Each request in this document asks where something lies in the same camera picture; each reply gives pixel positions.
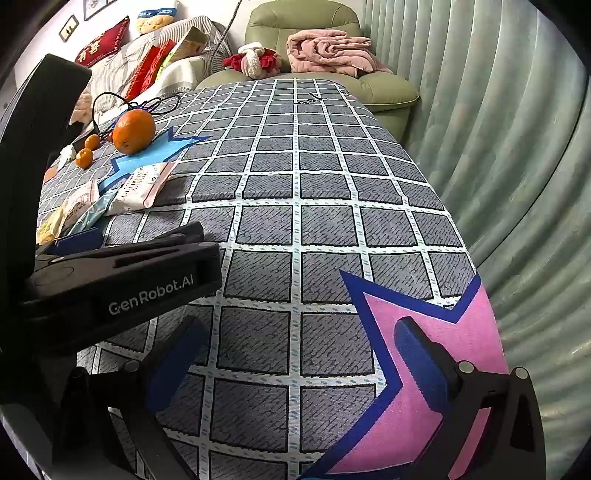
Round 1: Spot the pale green curtain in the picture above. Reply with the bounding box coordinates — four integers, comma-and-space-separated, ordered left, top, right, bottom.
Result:
360, 0, 591, 480

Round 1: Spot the pale teal snack packet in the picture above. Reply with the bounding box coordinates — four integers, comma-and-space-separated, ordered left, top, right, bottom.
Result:
69, 191, 122, 234

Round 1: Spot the pink blanket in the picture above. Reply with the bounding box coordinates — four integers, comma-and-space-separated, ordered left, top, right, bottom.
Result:
286, 30, 396, 77

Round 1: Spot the red cushion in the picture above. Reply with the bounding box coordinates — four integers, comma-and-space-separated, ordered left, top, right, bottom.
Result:
154, 39, 179, 63
124, 44, 172, 100

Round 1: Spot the grey cable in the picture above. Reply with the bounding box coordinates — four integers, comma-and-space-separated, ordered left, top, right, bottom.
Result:
209, 0, 243, 75

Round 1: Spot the grey striped sofa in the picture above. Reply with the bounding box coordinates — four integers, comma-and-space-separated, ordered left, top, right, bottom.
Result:
69, 14, 232, 116

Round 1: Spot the beige printed cushion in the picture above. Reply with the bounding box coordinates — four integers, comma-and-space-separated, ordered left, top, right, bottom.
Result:
170, 27, 205, 61

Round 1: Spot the large orange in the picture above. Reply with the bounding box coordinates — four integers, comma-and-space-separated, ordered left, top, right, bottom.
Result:
112, 109, 156, 155

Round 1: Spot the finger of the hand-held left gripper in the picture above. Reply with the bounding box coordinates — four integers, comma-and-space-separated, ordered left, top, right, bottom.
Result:
54, 227, 103, 254
104, 222, 206, 254

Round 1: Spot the green leather armchair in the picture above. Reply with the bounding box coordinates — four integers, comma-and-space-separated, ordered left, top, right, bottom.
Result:
194, 0, 421, 134

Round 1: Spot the red embroidered pillow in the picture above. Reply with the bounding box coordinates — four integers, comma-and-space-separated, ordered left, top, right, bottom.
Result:
76, 16, 131, 68

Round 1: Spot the grey checkered star-print cloth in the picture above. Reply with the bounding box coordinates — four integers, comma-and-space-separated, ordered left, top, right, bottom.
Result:
36, 78, 509, 480

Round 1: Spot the red and white plush toy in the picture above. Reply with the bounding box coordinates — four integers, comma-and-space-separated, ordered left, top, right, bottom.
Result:
222, 41, 283, 78

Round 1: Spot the yellow snack packet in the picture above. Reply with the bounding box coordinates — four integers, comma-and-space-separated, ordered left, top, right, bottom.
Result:
36, 208, 64, 245

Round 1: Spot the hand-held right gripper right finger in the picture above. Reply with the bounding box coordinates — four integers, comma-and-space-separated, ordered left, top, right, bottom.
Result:
394, 318, 546, 480

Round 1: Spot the yellow plush cushion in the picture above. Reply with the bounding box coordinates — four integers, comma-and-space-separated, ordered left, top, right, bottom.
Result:
137, 0, 181, 34

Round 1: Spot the white pink-edged snack packet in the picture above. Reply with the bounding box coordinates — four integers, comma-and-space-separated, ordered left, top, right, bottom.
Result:
107, 162, 175, 214

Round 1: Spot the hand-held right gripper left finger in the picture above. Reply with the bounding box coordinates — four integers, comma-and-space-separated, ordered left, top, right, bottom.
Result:
60, 316, 209, 480

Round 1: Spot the white sofa throw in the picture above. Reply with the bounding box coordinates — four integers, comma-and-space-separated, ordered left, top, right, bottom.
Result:
152, 55, 218, 95

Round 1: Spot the black cable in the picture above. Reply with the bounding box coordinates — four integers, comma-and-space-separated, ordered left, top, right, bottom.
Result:
91, 91, 184, 136

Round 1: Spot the cream snack packet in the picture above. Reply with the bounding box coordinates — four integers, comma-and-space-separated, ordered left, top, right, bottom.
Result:
60, 182, 100, 227

